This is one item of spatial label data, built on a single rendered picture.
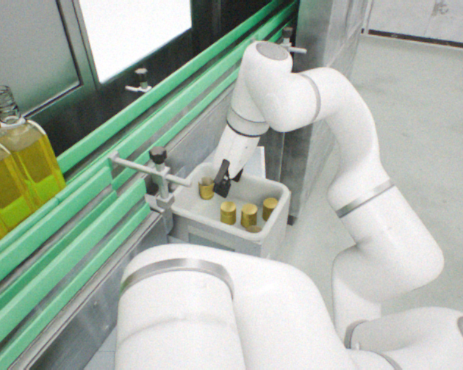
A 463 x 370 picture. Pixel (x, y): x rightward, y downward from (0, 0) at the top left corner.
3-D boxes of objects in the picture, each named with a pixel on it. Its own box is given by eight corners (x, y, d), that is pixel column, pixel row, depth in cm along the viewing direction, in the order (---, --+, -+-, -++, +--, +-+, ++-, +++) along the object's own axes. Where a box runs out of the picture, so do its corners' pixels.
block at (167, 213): (138, 210, 81) (132, 185, 76) (176, 224, 78) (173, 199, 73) (127, 221, 78) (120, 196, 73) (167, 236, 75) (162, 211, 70)
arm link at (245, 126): (246, 85, 67) (242, 98, 70) (222, 107, 62) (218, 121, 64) (283, 104, 66) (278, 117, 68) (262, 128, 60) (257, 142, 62)
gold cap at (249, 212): (259, 219, 85) (259, 205, 82) (253, 230, 82) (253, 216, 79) (244, 215, 86) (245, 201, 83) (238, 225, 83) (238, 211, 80)
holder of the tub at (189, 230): (186, 183, 97) (183, 158, 92) (287, 216, 88) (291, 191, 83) (146, 227, 86) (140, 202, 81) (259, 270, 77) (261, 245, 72)
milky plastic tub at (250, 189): (204, 186, 95) (202, 158, 90) (289, 214, 88) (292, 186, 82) (165, 233, 84) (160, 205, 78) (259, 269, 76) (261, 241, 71)
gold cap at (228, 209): (239, 217, 85) (239, 203, 82) (231, 227, 83) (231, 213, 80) (225, 212, 86) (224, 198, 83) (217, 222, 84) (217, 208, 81)
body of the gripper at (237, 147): (243, 94, 69) (229, 139, 77) (215, 120, 62) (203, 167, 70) (279, 113, 68) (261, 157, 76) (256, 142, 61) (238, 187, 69)
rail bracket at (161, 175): (124, 183, 76) (111, 129, 68) (198, 208, 71) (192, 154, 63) (115, 191, 74) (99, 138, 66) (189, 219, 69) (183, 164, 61)
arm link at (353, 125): (327, 224, 53) (249, 104, 57) (380, 192, 60) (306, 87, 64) (369, 200, 46) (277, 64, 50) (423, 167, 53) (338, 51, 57)
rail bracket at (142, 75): (137, 113, 98) (126, 62, 89) (159, 119, 96) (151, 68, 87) (127, 120, 96) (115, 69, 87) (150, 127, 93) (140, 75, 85)
